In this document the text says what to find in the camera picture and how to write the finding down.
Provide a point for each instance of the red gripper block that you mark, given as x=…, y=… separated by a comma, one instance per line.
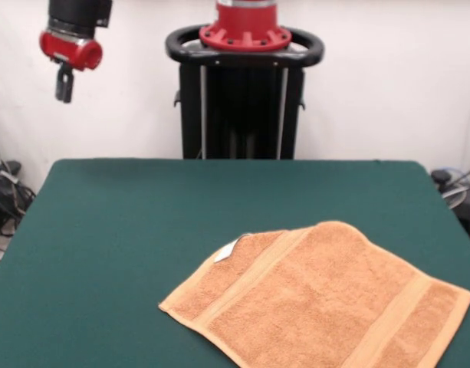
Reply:
x=75, y=51

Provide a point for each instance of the tan terry towel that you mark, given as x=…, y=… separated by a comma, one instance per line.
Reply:
x=315, y=299

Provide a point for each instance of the dark green table cloth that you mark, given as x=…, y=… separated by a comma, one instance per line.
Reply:
x=104, y=249

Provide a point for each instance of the grey round base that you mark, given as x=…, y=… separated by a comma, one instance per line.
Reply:
x=455, y=195

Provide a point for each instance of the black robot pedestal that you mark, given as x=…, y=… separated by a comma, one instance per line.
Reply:
x=238, y=107

